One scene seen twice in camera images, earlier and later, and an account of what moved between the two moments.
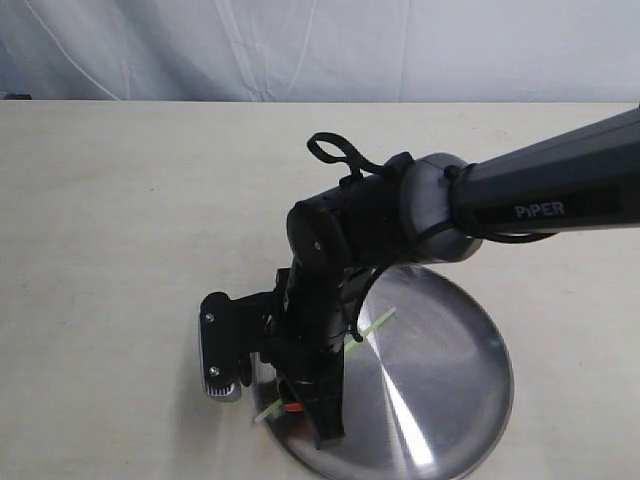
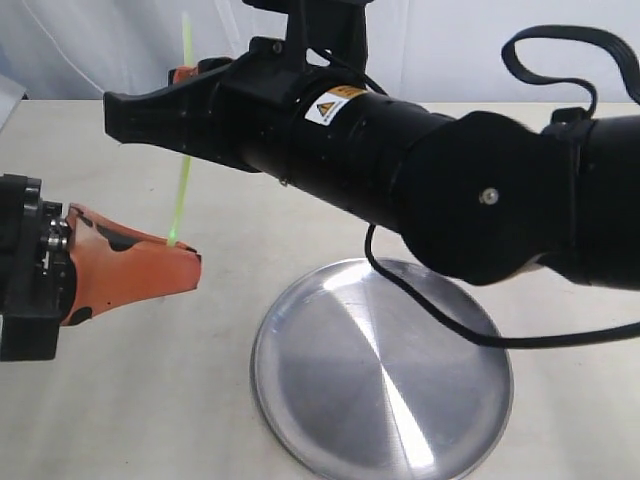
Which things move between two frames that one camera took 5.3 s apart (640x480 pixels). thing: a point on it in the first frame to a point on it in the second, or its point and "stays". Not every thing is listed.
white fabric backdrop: [320, 51] stays
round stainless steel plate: [426, 389] stays
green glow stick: [274, 407] to [181, 198]
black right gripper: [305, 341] to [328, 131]
